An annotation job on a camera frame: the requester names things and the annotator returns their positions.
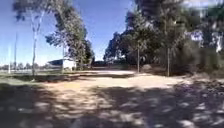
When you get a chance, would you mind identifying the reddish brown brick path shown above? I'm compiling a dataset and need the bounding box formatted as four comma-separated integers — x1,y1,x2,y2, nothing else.
0,69,224,128

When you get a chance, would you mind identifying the white building with dark roof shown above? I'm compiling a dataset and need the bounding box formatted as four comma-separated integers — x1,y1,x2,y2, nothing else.
47,58,78,71

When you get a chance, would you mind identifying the row of tall trees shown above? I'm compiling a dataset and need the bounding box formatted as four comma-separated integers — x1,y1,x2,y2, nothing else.
12,0,96,78

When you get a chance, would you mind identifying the dense group of trees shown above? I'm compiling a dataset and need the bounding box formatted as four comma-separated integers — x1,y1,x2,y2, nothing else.
103,0,224,78

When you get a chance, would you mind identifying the distant row of trees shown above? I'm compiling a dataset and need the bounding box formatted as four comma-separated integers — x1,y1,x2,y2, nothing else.
0,62,41,70

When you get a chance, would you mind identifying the grass strip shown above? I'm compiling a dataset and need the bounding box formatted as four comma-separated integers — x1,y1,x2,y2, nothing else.
0,69,81,85

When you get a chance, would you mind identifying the tall thin pole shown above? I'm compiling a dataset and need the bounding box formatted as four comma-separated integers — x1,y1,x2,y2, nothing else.
13,31,18,72

